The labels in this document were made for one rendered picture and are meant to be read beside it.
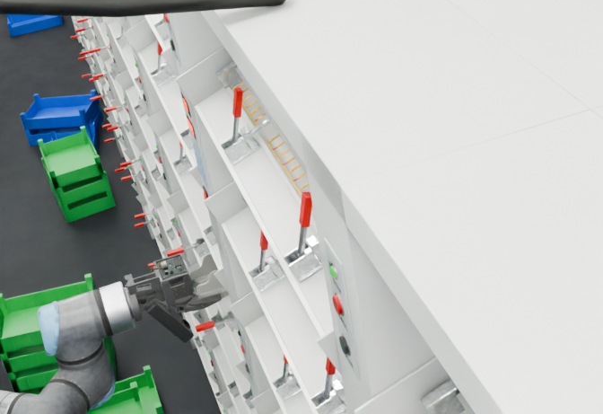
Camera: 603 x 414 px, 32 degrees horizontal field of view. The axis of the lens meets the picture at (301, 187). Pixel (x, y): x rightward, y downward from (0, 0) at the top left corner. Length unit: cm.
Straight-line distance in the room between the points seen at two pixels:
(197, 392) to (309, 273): 227
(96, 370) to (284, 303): 71
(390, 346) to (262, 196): 42
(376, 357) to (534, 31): 31
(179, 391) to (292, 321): 203
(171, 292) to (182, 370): 149
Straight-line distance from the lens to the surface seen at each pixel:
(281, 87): 90
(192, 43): 144
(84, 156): 440
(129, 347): 359
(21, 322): 343
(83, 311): 195
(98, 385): 202
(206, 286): 197
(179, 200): 236
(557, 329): 61
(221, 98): 145
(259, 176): 126
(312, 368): 128
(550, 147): 77
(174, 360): 348
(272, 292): 141
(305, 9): 104
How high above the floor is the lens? 221
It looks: 32 degrees down
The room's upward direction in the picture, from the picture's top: 10 degrees counter-clockwise
